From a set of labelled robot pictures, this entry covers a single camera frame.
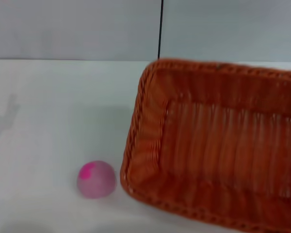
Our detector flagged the orange woven wicker basket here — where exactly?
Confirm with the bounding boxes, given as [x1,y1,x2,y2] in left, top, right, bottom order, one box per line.
[119,57,291,233]

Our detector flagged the pink foam ball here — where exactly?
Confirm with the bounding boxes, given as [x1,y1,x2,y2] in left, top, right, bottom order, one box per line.
[77,160,117,200]

